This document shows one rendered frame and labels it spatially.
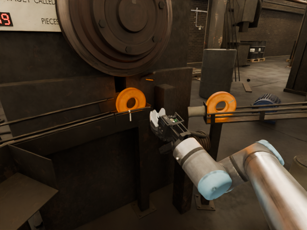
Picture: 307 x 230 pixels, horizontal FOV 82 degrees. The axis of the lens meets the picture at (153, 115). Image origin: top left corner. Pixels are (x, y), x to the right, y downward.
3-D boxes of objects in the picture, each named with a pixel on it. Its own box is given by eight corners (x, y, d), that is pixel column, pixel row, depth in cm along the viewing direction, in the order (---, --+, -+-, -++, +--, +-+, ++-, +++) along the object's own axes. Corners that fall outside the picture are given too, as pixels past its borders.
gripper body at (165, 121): (175, 110, 64) (196, 132, 57) (170, 128, 70) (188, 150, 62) (157, 114, 61) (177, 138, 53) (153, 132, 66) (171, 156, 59)
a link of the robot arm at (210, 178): (214, 202, 52) (202, 204, 45) (188, 169, 60) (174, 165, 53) (238, 181, 50) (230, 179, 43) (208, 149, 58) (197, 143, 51)
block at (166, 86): (153, 122, 108) (153, 84, 99) (164, 120, 112) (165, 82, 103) (163, 130, 100) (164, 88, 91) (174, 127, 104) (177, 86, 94)
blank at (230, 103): (213, 122, 100) (215, 125, 97) (200, 101, 95) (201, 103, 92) (238, 108, 97) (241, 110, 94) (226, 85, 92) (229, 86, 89)
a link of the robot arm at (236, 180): (248, 183, 59) (241, 181, 50) (218, 197, 63) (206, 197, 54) (233, 158, 65) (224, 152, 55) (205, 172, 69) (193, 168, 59)
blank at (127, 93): (113, 91, 83) (115, 92, 81) (141, 84, 90) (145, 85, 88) (118, 120, 90) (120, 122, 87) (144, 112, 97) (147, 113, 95)
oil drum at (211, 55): (192, 94, 367) (196, 48, 333) (212, 90, 395) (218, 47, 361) (214, 102, 320) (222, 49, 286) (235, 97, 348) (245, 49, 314)
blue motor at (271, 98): (247, 121, 243) (252, 97, 230) (256, 110, 284) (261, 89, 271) (273, 128, 225) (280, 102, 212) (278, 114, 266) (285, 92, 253)
